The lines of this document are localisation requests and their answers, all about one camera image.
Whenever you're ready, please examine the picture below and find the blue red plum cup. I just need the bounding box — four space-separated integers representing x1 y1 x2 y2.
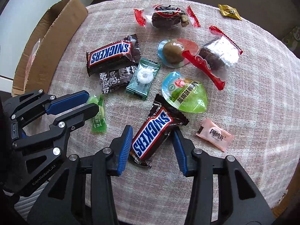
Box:
158 38 200 69

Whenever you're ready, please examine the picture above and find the yellow wrapped candy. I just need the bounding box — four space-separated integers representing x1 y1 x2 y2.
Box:
218 4 242 21

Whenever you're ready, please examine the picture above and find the snickers bar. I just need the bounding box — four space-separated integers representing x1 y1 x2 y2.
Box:
129 94 189 168
86 34 141 76

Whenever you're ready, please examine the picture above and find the green candy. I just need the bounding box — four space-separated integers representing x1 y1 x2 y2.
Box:
86 94 107 133

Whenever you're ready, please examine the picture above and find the pink plaid cushion cover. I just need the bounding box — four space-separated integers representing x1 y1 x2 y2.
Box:
48 0 299 224

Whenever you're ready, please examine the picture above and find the black white patterned candy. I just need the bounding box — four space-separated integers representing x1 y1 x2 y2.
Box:
99 65 137 94

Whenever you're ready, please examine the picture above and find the red clear walnut date packet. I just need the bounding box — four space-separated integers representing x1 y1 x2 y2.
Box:
134 4 201 29

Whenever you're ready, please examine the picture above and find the brown cardboard box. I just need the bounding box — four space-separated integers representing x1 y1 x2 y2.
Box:
12 0 88 97

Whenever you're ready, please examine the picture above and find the teal wrapped mint candy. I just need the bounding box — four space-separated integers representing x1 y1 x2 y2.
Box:
126 58 161 101

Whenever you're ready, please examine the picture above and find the pink wrapped candy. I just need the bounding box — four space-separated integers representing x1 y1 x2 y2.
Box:
196 118 234 152

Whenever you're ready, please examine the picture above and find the green jelly cup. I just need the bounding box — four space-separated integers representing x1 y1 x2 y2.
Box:
161 71 208 113

